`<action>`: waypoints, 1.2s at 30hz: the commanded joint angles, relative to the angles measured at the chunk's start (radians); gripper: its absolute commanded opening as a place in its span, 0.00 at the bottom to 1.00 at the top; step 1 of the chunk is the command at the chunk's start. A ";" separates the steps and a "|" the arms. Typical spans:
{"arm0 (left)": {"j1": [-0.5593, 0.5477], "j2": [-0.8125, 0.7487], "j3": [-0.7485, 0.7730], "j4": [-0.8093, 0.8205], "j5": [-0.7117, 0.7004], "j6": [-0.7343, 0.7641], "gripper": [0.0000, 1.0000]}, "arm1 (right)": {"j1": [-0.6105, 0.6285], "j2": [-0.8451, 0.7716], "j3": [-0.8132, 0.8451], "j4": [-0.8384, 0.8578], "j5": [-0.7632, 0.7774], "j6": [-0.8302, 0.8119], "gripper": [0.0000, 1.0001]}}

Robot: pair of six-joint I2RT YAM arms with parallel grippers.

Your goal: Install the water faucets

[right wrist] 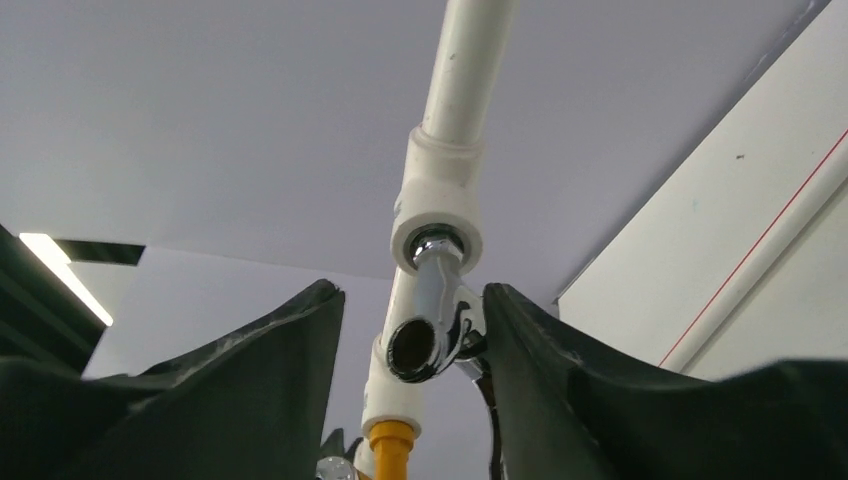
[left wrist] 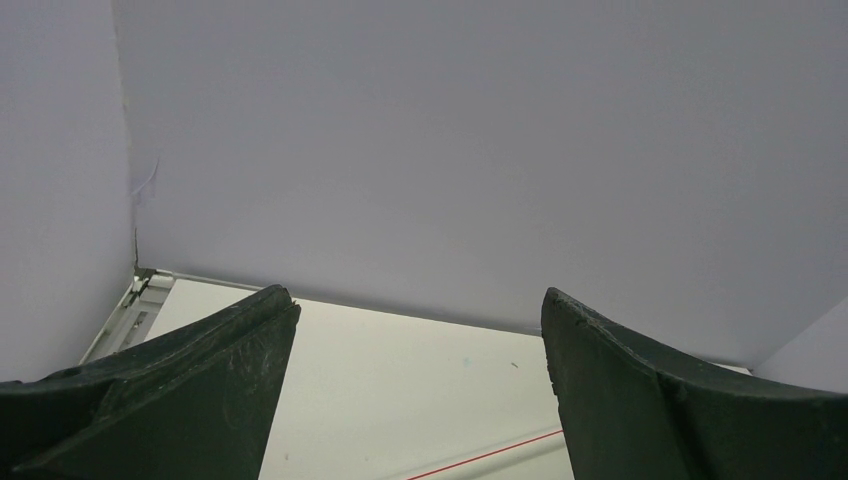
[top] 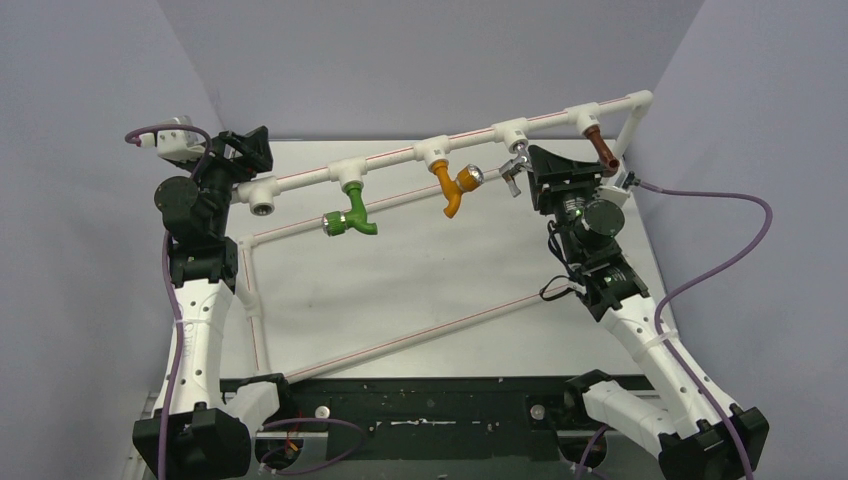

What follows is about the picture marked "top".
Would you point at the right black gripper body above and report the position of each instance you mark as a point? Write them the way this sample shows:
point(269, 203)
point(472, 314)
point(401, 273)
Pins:
point(565, 182)

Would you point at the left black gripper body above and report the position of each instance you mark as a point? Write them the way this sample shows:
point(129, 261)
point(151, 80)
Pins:
point(225, 173)

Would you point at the chrome metal faucet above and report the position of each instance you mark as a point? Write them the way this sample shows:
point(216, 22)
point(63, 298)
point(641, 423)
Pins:
point(512, 168)

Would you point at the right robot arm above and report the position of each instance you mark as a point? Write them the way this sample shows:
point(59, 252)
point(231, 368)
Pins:
point(698, 431)

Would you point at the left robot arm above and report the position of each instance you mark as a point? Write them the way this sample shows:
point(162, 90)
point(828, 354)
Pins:
point(193, 431)

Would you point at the brown plastic faucet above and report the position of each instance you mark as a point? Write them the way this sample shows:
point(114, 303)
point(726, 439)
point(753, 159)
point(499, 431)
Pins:
point(606, 158)

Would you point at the orange plastic faucet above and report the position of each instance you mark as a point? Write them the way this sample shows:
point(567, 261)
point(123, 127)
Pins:
point(467, 180)

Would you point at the green plastic faucet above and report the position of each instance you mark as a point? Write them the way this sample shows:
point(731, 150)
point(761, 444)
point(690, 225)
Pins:
point(356, 218)

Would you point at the white PVC pipe frame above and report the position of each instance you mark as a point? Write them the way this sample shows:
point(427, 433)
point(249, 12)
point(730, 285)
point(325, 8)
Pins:
point(428, 296)

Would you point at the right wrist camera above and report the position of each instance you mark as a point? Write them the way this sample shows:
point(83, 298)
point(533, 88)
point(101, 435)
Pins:
point(616, 189)

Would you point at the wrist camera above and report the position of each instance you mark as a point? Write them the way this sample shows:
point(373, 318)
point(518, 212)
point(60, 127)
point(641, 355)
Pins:
point(176, 140)
point(616, 189)

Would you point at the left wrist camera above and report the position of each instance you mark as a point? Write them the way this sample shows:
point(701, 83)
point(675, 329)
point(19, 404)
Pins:
point(176, 140)

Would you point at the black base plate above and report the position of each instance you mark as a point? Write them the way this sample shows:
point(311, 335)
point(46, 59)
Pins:
point(535, 418)

